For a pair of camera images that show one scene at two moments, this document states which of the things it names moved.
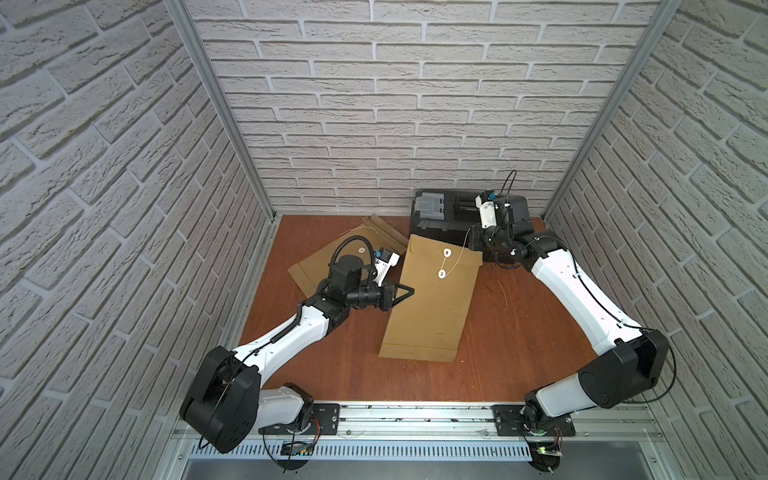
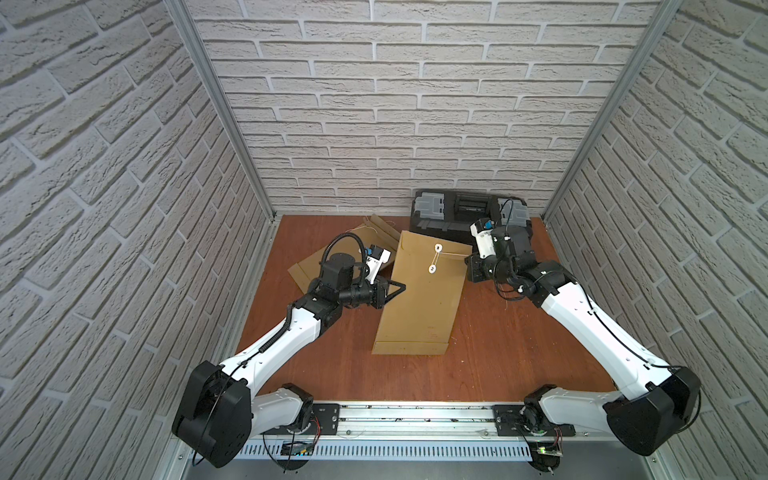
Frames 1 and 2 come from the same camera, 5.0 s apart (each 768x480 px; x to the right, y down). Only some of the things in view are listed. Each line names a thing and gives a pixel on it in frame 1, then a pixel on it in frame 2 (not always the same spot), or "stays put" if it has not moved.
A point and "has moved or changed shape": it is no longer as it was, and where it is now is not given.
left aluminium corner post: [186, 20] stays put
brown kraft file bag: [310, 272] stays put
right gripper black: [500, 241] → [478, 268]
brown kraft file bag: [429, 325] has moved or changed shape
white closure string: [446, 254] → [437, 249]
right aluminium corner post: [665, 11] stays put
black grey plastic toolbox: [454, 216] stays put
